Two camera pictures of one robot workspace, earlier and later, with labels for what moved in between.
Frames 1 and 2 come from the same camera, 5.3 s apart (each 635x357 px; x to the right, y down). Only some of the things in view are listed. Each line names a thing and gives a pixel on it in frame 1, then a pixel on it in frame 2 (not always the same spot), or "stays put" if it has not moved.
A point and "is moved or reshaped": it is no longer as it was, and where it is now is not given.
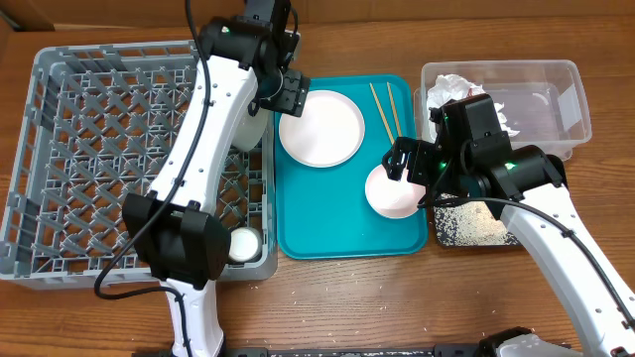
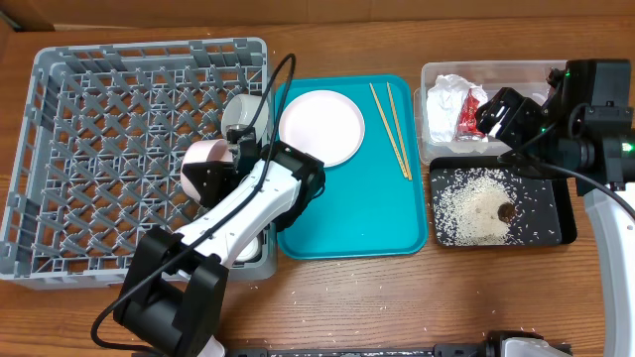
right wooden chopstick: (395, 109) stays put
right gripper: (414, 162) → (509, 116)
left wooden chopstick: (382, 114) stays put
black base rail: (460, 350) stays put
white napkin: (445, 88) stays put
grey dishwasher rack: (98, 124) stays put
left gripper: (296, 96) → (217, 189)
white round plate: (328, 130) stays put
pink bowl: (391, 197) is moved or reshaped
